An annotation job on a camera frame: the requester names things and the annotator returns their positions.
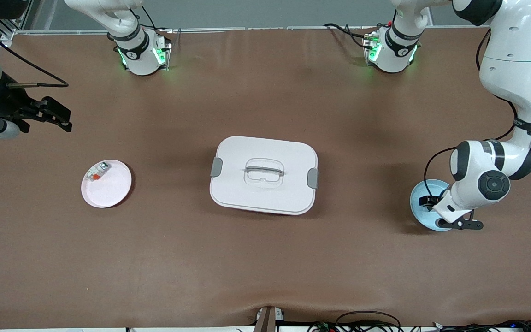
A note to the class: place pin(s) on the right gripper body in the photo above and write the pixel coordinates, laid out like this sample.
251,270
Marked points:
3,106

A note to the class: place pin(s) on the light blue round plate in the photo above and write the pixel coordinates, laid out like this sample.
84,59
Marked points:
424,216

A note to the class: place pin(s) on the pink round plate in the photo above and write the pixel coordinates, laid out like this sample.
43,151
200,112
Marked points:
109,189

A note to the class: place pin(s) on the brown table mat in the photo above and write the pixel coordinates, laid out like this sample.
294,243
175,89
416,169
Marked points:
265,258

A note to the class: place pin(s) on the white lidded pink container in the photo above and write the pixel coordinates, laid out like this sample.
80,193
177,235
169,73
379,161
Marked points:
265,193

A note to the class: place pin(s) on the white orange circuit breaker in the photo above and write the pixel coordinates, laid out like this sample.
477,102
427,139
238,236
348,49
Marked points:
97,171

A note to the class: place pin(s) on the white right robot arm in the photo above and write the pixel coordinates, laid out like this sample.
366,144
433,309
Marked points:
138,50

